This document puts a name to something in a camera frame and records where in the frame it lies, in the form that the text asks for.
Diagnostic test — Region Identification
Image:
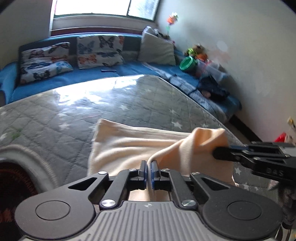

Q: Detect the cream knit garment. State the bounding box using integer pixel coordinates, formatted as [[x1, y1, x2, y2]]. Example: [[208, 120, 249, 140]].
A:
[[87, 118, 236, 202]]

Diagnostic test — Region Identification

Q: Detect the dark blue clothing pile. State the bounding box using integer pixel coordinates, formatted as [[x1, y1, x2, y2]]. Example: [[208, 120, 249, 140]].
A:
[[197, 75, 230, 102]]

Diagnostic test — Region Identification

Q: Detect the clear plastic storage box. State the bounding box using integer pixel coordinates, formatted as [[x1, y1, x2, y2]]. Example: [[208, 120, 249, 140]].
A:
[[196, 60, 229, 83]]

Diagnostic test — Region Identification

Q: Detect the green plastic bowl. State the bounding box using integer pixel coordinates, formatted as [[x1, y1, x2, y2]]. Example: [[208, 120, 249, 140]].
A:
[[179, 56, 197, 72]]

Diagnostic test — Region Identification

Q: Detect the plush toy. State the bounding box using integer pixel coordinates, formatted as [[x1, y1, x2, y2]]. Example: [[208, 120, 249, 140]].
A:
[[184, 45, 208, 62]]

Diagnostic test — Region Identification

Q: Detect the round induction cooktop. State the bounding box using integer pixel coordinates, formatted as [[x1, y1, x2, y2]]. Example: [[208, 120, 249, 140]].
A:
[[1, 144, 59, 240]]

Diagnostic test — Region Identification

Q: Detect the white pillow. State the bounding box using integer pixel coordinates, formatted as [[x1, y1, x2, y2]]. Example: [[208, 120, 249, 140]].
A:
[[137, 26, 176, 66]]

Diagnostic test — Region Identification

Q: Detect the right butterfly cushion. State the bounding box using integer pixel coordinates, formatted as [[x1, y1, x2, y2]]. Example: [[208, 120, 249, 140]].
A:
[[77, 35, 125, 69]]

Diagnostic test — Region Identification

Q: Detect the butterfly cushion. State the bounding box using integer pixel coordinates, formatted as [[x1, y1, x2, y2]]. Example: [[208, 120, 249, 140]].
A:
[[20, 42, 73, 84], [77, 35, 125, 69]]

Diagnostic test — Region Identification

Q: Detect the blue corner sofa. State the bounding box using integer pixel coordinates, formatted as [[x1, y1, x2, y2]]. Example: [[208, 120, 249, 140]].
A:
[[1, 34, 242, 123]]

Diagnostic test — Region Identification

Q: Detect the colourful pinwheel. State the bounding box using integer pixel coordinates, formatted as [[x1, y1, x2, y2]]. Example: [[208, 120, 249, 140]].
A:
[[166, 12, 179, 35]]

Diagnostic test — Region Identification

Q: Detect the left butterfly cushion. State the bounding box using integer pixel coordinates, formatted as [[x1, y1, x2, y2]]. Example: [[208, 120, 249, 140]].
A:
[[20, 42, 73, 84]]

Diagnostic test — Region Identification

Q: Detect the window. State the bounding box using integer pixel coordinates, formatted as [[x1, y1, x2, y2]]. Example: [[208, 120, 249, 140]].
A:
[[51, 0, 159, 36]]

